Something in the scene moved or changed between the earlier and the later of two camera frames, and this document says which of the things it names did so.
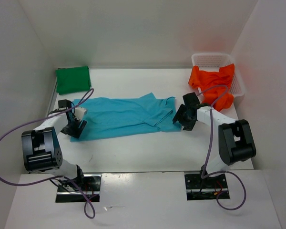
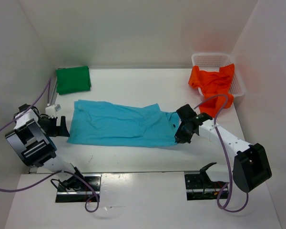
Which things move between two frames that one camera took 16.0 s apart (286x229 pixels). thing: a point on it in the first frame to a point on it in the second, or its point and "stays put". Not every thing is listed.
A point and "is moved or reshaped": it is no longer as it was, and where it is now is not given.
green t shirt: [72, 79] stays put
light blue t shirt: [108, 118] is moved or reshaped
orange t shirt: [215, 85] stays put
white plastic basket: [212, 62] stays put
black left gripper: [76, 132] to [57, 130]
